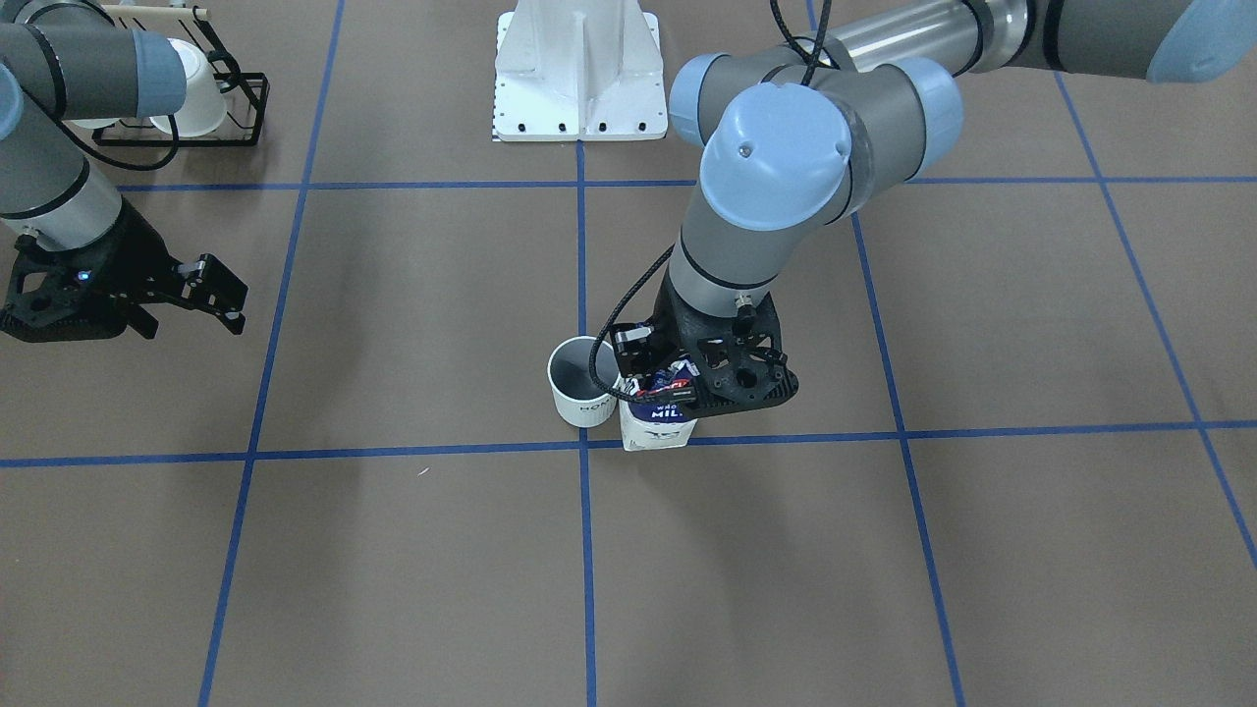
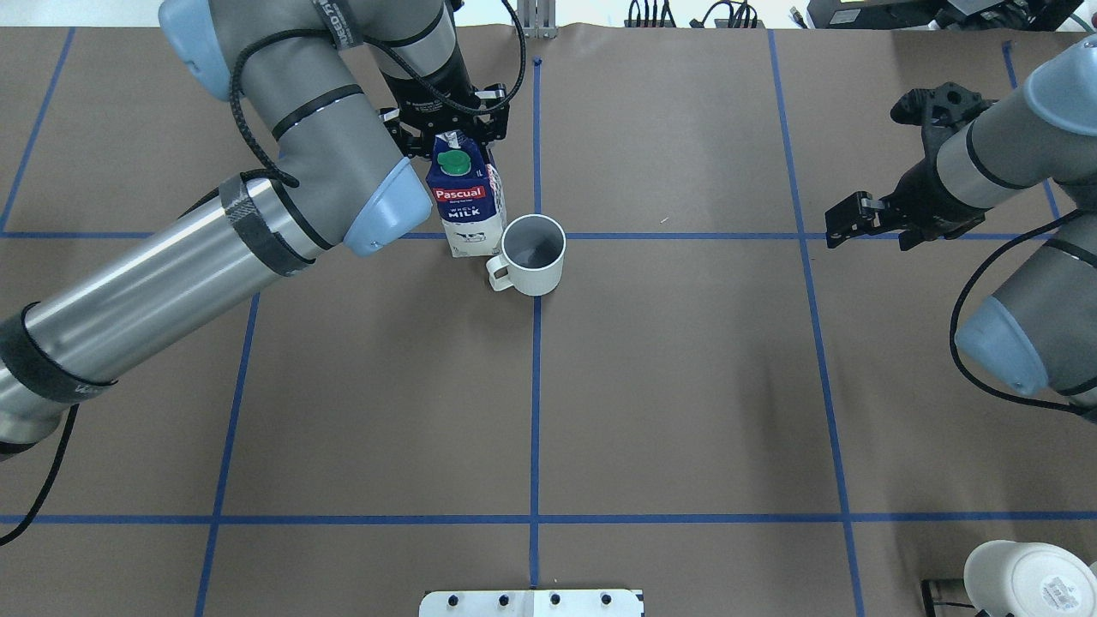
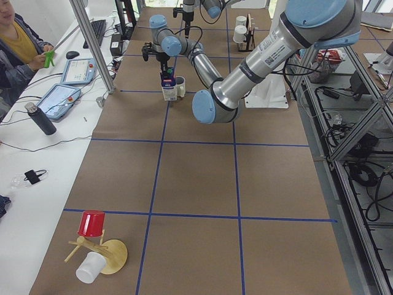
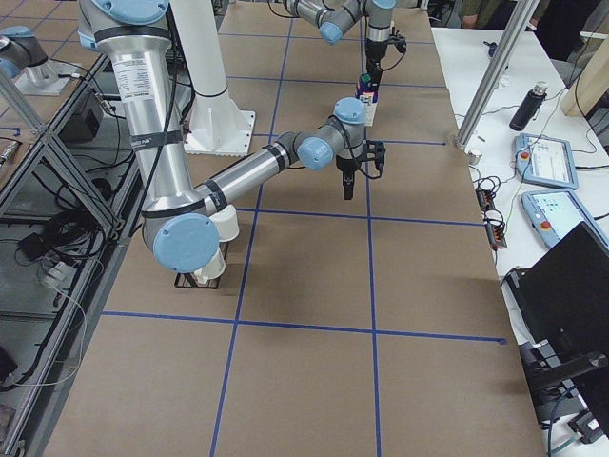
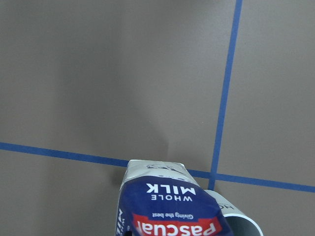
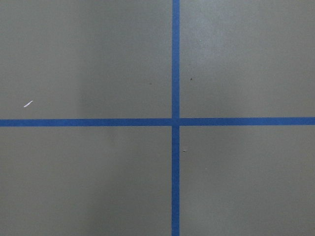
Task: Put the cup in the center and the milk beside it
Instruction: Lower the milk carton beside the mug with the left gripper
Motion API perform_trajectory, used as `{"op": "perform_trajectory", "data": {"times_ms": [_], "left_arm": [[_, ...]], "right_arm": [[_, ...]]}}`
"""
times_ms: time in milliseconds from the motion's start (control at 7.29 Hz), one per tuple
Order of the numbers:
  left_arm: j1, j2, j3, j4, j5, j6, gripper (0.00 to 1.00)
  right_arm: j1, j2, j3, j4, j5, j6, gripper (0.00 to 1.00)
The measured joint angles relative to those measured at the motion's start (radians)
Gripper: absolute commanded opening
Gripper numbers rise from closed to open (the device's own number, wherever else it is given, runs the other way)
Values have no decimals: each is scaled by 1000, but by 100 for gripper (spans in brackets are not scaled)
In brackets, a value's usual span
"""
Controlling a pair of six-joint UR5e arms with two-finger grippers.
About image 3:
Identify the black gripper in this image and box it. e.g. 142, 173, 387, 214
141, 42, 169, 77

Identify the milk carton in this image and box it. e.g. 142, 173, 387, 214
160, 67, 177, 101

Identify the white HOME mug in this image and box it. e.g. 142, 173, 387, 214
175, 76, 186, 98

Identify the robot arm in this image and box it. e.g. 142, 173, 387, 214
149, 1, 362, 124
173, 0, 231, 28

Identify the red cup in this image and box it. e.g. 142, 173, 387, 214
77, 210, 105, 237

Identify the wooden cup tree stand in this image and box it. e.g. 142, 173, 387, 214
64, 229, 128, 275

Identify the white plastic cup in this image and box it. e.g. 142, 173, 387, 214
76, 251, 107, 284

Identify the black power brick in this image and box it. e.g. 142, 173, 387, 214
110, 33, 123, 57

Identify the black keyboard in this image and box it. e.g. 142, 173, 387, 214
90, 20, 107, 47

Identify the small metal cylinder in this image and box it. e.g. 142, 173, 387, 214
96, 96, 105, 108

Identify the white mug on rack right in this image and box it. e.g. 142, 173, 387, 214
233, 25, 247, 44

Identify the white mug on rack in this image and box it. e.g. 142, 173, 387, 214
235, 15, 247, 26
233, 25, 247, 44

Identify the blue teach pendant far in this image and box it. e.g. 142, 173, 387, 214
60, 58, 96, 85

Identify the blue teach pendant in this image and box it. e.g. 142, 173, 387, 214
37, 84, 81, 121
60, 58, 96, 85

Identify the white mug on rack left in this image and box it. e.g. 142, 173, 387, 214
235, 15, 247, 26

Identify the black computer mouse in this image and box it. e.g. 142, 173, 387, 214
66, 50, 80, 60

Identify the blue teach pendant near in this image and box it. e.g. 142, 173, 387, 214
37, 84, 81, 121

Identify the green clamp tool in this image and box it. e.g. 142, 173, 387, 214
44, 49, 55, 68

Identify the black water bottle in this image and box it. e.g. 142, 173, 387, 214
25, 102, 56, 135

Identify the person in grey jacket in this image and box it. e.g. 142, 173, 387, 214
1, 1, 54, 107

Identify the small black adapter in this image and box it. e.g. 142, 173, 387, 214
24, 170, 41, 184

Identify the black wire mug rack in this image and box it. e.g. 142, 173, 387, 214
236, 14, 255, 52

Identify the aluminium frame post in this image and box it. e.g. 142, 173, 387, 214
69, 0, 115, 94

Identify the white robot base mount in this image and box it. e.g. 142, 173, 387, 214
244, 74, 289, 109

